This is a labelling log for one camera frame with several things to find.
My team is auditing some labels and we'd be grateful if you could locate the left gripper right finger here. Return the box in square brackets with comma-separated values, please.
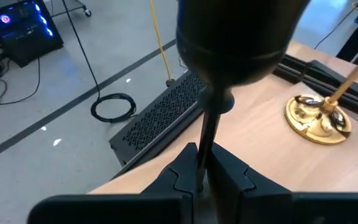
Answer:
[208, 142, 358, 224]

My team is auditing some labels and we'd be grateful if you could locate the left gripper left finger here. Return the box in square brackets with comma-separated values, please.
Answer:
[26, 142, 198, 224]

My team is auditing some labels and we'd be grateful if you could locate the gold candlestick holder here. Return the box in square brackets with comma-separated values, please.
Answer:
[284, 43, 358, 146]

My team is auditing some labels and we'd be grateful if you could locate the black perforated metal box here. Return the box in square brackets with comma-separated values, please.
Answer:
[109, 70, 209, 180]

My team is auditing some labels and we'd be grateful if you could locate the computer tower with blue lights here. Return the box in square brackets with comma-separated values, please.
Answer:
[0, 0, 64, 68]

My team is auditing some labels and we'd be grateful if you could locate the black coiled floor cable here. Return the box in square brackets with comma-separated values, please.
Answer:
[61, 0, 137, 124]

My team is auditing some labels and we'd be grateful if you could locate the black table edge rail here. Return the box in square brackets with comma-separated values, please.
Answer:
[272, 54, 358, 119]

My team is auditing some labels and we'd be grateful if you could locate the yellow hanging cable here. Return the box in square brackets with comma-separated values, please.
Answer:
[149, 0, 176, 87]

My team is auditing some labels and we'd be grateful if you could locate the black frame post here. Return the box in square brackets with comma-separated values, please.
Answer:
[336, 0, 358, 63]

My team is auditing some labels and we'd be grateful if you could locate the black cart wheel frame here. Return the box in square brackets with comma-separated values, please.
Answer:
[50, 0, 92, 18]

